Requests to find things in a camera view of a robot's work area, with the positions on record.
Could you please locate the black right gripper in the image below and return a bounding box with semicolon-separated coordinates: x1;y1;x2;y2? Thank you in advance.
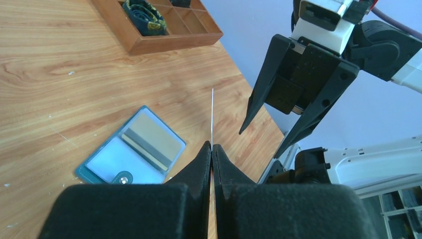
239;34;360;158

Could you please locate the blue leather card holder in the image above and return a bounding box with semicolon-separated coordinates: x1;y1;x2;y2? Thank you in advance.
75;106;186;184

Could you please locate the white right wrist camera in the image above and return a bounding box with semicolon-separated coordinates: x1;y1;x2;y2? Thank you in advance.
291;0;376;55

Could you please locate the black rosette middle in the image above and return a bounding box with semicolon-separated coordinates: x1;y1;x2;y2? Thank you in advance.
170;0;191;8

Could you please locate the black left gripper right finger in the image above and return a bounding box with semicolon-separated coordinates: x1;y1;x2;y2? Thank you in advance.
211;144;378;239

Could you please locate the wooden compartment tray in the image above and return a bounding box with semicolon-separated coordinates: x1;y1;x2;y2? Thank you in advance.
92;0;223;55

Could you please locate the black blue rosette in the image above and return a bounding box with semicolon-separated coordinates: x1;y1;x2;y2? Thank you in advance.
122;0;167;36

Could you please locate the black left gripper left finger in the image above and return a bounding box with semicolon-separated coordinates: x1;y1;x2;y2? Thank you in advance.
39;141;211;239

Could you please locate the gold card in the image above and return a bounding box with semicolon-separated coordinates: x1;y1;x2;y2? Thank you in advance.
121;112;183;171
210;88;214;149

